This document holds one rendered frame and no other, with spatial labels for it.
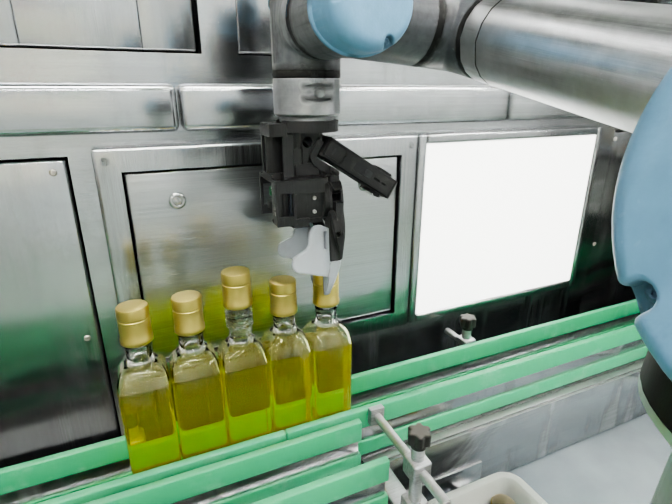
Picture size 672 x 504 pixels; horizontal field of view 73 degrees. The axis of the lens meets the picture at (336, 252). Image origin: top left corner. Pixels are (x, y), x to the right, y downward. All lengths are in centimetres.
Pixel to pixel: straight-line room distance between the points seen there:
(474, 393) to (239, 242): 44
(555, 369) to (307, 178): 58
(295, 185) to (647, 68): 33
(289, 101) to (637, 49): 32
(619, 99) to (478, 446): 62
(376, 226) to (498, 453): 44
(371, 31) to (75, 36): 40
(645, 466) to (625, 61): 83
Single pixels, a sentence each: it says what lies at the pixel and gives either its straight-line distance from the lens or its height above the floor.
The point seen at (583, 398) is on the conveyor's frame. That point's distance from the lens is 98.
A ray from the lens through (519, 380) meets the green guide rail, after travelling 85.
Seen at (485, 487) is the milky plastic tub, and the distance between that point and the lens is 79.
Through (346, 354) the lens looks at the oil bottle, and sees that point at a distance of 63.
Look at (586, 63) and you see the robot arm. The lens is 35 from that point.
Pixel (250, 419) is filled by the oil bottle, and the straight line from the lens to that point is 63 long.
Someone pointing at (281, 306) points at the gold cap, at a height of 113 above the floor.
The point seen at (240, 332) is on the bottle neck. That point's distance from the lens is 57.
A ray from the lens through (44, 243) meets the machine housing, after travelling 70.
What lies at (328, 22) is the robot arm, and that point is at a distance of 40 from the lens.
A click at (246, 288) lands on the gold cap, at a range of 55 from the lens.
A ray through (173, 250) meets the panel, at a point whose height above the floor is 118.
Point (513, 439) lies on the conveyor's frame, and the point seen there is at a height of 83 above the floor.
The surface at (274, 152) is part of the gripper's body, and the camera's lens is 53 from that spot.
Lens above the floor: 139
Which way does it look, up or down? 19 degrees down
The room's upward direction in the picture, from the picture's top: straight up
